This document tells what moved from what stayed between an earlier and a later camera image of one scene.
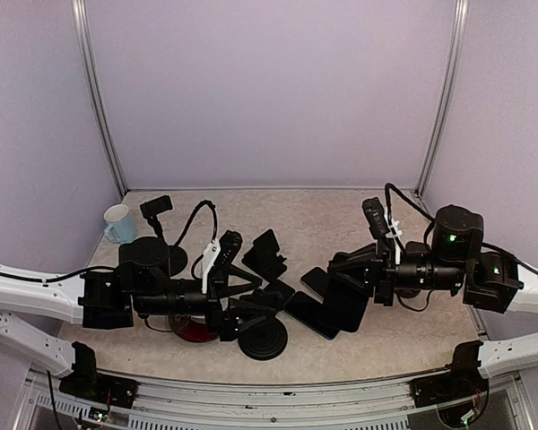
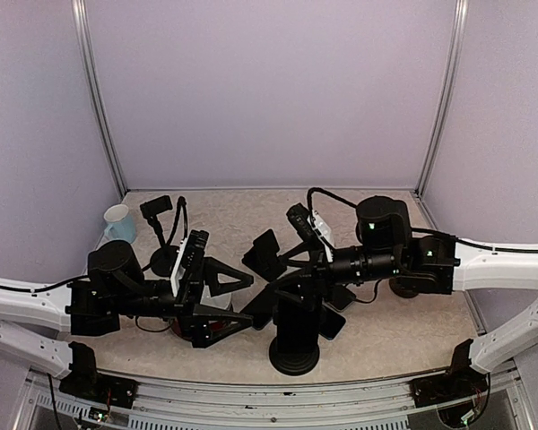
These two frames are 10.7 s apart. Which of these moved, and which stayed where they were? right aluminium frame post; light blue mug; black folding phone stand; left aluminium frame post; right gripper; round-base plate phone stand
Moved: right gripper
Stayed: right aluminium frame post; round-base plate phone stand; black folding phone stand; light blue mug; left aluminium frame post
